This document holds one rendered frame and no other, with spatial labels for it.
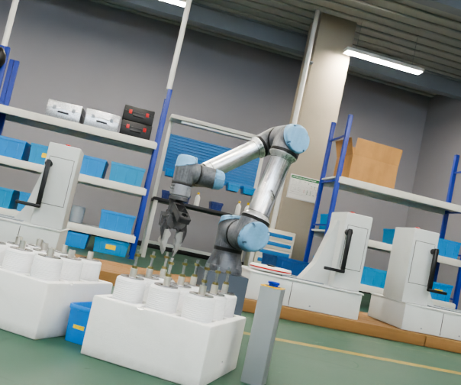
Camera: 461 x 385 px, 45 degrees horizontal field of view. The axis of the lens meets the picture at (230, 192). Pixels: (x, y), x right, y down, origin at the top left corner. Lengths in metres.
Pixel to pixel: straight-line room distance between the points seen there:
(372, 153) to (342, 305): 3.36
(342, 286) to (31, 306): 2.59
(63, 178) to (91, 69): 6.71
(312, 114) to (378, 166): 1.71
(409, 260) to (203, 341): 2.78
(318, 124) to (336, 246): 4.47
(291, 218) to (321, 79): 2.09
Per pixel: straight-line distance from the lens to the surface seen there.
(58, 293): 1.93
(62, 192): 3.74
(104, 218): 6.32
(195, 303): 1.69
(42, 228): 3.68
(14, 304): 1.95
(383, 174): 7.11
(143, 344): 1.73
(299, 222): 8.18
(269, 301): 1.84
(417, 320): 4.26
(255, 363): 1.87
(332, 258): 4.11
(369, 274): 6.97
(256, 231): 2.12
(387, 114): 11.37
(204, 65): 10.48
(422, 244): 4.29
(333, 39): 8.76
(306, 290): 3.89
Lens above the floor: 0.43
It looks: 5 degrees up
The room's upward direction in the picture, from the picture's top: 12 degrees clockwise
